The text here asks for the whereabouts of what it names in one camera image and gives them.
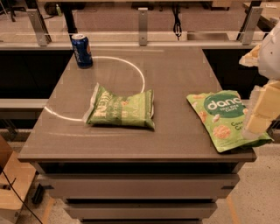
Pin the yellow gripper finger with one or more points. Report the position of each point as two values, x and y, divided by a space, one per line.
263 109
250 59

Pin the blue pepsi can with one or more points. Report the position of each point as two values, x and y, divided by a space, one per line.
81 50

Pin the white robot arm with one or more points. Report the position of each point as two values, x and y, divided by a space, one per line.
269 55

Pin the green dang chips bag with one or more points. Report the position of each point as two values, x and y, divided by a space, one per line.
222 114

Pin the green snack bag centre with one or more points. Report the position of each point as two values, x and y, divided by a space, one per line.
106 108

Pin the grey drawer cabinet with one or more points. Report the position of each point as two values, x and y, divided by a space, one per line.
139 198

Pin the cardboard box lower left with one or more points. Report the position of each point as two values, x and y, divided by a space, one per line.
15 181

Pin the right metal rail bracket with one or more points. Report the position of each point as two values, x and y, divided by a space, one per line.
250 25

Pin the metal rail bracket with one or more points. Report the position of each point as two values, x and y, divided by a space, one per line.
39 27
142 26
250 25

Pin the horizontal metal rail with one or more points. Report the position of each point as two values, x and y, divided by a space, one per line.
68 45

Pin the centre metal rail bracket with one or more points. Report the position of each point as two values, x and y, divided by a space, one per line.
142 26

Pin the left metal rail bracket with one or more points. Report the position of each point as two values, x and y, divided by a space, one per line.
39 27

